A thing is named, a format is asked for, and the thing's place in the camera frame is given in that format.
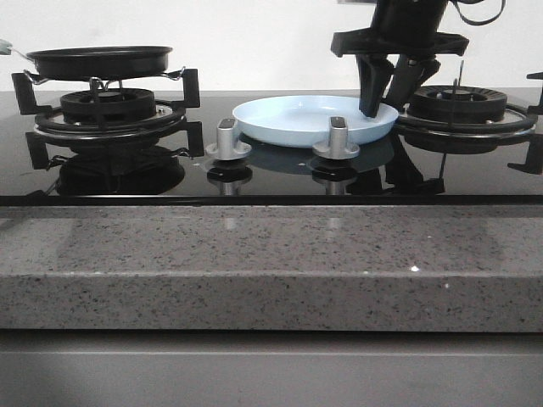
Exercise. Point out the black glass gas hob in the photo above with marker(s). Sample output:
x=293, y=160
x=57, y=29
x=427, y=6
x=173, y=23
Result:
x=397, y=170

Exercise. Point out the black frying pan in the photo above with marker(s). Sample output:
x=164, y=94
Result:
x=106, y=63

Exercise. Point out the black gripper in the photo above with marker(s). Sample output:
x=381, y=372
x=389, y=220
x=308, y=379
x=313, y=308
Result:
x=408, y=28

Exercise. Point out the black left pot grate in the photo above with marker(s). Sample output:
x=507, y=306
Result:
x=50, y=124

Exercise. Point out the silver right stove knob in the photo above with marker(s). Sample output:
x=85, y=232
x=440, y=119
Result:
x=337, y=146

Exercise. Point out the black gas burner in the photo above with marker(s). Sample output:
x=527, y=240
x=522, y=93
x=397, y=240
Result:
x=468, y=105
x=127, y=104

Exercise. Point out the metal wire pan support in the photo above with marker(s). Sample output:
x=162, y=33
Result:
x=102, y=80

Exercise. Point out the silver stove knob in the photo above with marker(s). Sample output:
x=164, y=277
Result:
x=228, y=146
x=337, y=146

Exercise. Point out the black right pot grate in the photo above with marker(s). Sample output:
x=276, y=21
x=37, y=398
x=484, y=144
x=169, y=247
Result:
x=516, y=121

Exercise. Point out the black left gas burner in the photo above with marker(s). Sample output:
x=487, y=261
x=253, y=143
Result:
x=127, y=104

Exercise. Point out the silver left stove knob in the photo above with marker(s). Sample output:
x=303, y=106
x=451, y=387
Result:
x=228, y=146

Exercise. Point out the grey cabinet front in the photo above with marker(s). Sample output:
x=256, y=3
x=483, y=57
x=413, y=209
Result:
x=40, y=368

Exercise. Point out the light blue plate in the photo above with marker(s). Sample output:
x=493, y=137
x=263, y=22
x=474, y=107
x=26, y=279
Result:
x=300, y=121

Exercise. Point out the black pot grate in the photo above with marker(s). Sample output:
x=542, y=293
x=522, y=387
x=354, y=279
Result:
x=516, y=121
x=50, y=124

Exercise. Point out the black right gas burner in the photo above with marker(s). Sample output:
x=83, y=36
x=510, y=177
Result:
x=468, y=105

